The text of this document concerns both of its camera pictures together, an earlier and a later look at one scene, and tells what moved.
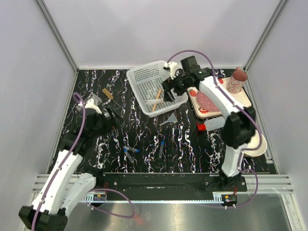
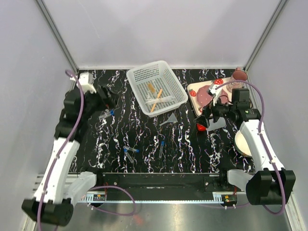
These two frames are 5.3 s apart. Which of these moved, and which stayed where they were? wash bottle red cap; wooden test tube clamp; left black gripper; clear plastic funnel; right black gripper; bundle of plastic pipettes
Moved: left black gripper; right black gripper
Stayed: bundle of plastic pipettes; clear plastic funnel; wooden test tube clamp; wash bottle red cap
